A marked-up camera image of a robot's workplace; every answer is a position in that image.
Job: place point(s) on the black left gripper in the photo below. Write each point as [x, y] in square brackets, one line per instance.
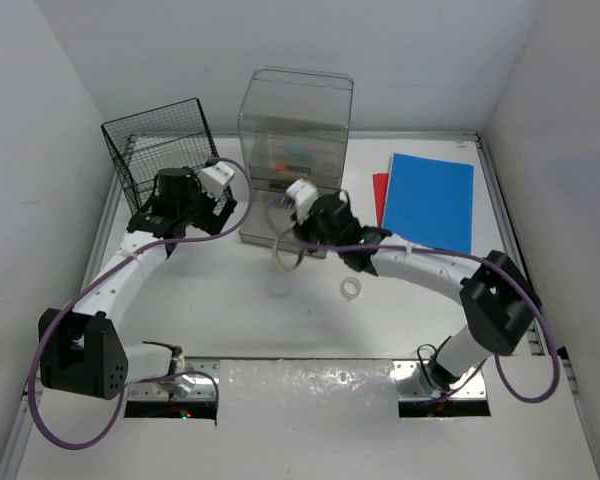
[209, 220]

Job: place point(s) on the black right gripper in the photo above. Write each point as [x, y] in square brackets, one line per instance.
[308, 220]

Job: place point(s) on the beige masking tape roll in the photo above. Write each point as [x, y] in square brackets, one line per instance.
[281, 266]

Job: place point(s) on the red folder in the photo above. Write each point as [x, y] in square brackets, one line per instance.
[380, 185]

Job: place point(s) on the orange black highlighter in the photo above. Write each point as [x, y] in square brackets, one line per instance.
[294, 169]

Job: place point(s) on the blue glue stick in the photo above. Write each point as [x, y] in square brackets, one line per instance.
[298, 151]

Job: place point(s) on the black wire mesh shelf rack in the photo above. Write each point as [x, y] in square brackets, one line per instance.
[171, 136]

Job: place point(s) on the blue folder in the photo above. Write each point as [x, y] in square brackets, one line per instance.
[430, 202]

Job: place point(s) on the clear plastic drawer organizer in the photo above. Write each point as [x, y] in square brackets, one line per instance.
[304, 108]

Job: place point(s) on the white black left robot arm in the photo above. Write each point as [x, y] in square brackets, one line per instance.
[81, 349]

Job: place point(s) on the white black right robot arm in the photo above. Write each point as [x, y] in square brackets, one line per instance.
[497, 301]

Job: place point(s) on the clear tape roll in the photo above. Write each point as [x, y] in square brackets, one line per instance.
[350, 288]

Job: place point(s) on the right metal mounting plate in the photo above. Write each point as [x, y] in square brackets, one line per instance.
[413, 387]

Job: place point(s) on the metal mounting plate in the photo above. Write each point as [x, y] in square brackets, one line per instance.
[197, 384]
[413, 387]

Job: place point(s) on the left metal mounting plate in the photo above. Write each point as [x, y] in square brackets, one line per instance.
[197, 384]

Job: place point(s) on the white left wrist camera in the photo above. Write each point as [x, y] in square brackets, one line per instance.
[215, 178]

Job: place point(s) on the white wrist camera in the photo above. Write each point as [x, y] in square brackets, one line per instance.
[215, 178]
[302, 194]

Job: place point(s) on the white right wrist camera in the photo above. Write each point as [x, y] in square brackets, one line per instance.
[302, 194]

